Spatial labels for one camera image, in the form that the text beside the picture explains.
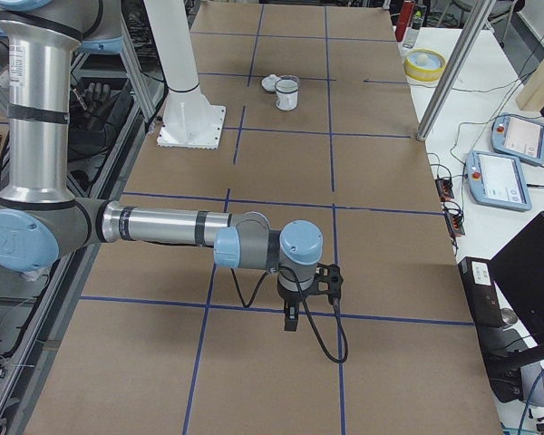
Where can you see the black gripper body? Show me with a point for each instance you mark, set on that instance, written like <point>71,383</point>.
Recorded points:
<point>290,299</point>

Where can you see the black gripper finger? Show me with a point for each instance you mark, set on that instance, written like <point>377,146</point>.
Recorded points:
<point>290,318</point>

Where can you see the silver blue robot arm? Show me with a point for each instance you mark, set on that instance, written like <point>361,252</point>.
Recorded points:
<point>41,220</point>

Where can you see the white enamel cup blue rim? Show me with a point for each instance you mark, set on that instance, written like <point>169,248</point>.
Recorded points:
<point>286,102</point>

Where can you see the black desktop box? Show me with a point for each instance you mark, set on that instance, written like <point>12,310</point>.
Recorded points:
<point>481,294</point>

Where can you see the small white bowl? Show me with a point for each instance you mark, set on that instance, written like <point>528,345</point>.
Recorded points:
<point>268,83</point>

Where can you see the near teach pendant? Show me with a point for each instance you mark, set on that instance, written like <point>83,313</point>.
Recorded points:
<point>497,180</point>

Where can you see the teach pendant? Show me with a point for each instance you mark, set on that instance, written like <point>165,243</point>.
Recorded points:
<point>520,137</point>
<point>497,180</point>

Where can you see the black computer monitor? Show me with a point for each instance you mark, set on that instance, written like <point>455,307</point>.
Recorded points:
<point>518,271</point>

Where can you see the yellow tape roll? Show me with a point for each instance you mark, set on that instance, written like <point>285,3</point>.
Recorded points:
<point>424,65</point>

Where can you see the far teach pendant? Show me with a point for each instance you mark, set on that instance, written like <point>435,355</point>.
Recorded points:
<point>520,137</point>

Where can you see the red bottle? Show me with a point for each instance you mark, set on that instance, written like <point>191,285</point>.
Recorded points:
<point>403,19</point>

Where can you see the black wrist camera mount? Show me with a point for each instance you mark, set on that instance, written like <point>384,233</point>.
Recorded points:
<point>328,281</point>

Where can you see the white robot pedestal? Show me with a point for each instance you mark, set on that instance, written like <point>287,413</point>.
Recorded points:
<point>189,120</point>

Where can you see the aluminium frame post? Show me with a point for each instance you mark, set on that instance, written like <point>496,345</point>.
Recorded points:
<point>469,34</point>

